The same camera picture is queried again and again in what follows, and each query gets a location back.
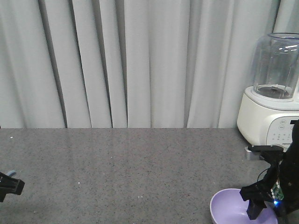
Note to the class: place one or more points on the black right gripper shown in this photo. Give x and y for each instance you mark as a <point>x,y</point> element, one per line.
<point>268,189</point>

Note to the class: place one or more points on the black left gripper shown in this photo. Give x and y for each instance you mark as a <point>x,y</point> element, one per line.
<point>10,185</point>

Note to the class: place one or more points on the purple plastic bowl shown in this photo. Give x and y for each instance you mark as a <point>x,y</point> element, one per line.
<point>228,207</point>

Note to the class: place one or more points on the light blue plastic spoon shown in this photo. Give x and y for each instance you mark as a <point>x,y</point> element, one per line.
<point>11,173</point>

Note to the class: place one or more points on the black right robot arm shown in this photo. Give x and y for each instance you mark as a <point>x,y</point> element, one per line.
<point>289,177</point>

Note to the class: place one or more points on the white blender with glass jar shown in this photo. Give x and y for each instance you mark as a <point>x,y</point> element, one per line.
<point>270,107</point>

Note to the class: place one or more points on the grey white curtain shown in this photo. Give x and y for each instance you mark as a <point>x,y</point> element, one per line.
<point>131,63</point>

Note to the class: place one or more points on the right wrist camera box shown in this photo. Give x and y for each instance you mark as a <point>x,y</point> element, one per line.
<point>264,152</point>

